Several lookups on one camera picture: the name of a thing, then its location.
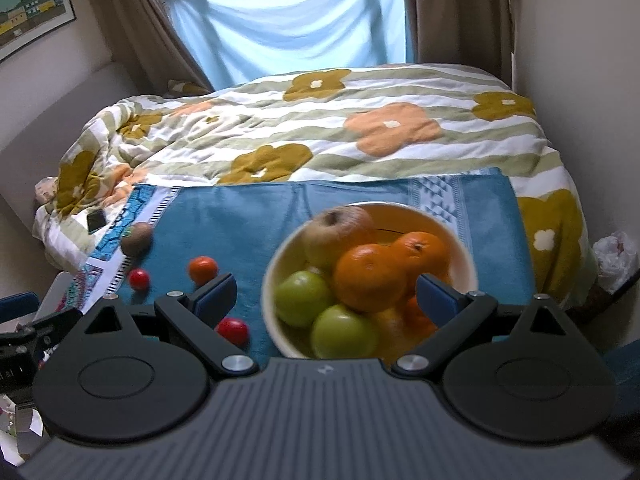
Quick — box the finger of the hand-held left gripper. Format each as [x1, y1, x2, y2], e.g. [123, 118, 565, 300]
[31, 307, 83, 343]

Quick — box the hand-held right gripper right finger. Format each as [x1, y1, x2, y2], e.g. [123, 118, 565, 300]
[391, 272, 572, 378]

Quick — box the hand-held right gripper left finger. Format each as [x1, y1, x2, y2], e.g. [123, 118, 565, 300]
[82, 272, 261, 382]

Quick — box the small tangerine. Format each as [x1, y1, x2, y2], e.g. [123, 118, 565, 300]
[188, 256, 219, 285]
[400, 294, 440, 341]

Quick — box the large orange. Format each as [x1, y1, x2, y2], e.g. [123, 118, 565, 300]
[333, 243, 408, 313]
[391, 231, 449, 286]

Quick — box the cream oval bowl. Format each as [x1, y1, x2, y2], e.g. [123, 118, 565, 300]
[261, 201, 478, 360]

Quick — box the green apple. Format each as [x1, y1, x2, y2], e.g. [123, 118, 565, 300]
[273, 270, 337, 328]
[311, 304, 379, 359]

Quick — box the brown kiwi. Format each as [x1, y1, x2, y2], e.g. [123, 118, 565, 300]
[120, 221, 155, 256]

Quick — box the large yellow apple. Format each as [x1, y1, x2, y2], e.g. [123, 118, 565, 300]
[301, 206, 377, 273]

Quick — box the blue patterned tablecloth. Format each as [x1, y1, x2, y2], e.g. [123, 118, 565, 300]
[60, 167, 538, 361]

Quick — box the pink patterned pillow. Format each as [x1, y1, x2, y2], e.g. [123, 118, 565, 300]
[34, 176, 61, 206]

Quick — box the white plastic bag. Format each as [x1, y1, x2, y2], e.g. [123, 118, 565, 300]
[592, 231, 640, 293]

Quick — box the floral striped blanket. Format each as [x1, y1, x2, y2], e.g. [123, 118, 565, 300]
[32, 62, 598, 306]

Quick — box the light blue hanging sheet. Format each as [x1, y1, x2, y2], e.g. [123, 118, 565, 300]
[167, 0, 418, 93]

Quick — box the brown curtain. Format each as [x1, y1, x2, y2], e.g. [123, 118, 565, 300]
[397, 0, 516, 86]
[82, 0, 213, 98]

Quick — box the framed wall poster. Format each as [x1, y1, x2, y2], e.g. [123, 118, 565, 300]
[0, 0, 77, 63]

